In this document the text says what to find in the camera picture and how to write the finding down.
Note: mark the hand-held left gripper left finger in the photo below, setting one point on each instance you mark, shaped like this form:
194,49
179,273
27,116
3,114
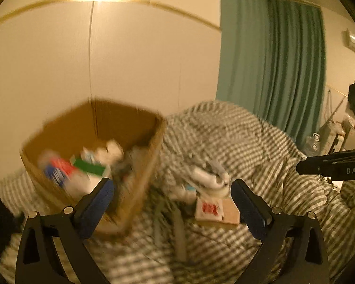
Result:
98,210

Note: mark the green and white box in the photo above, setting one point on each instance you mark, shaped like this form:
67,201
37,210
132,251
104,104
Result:
90,167

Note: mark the brown cardboard box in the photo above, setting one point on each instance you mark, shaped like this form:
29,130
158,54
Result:
127,130

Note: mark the red and blue packet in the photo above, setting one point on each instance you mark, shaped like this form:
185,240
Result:
57,168

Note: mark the green curtain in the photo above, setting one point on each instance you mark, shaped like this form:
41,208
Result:
272,65

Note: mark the grey striped blanket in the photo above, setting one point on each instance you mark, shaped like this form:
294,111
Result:
254,142

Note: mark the white crumpled packet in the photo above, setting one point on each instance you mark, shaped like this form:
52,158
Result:
111,151

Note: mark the gold wall trim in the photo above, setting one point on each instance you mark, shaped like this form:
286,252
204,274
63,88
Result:
153,4

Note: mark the white plastic bottle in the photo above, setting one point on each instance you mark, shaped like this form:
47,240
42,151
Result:
208,177

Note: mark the white rack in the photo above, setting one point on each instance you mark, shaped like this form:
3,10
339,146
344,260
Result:
332,136

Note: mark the dark cloth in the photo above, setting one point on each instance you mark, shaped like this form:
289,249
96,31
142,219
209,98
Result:
0,213

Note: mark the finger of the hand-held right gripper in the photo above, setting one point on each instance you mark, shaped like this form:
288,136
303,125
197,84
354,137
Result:
328,165

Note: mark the clear plastic bottle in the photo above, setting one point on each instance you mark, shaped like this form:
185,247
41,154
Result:
313,143

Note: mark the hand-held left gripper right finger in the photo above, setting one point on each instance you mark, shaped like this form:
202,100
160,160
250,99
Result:
246,210

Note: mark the tan box with red label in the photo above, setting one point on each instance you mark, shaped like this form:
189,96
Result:
216,211

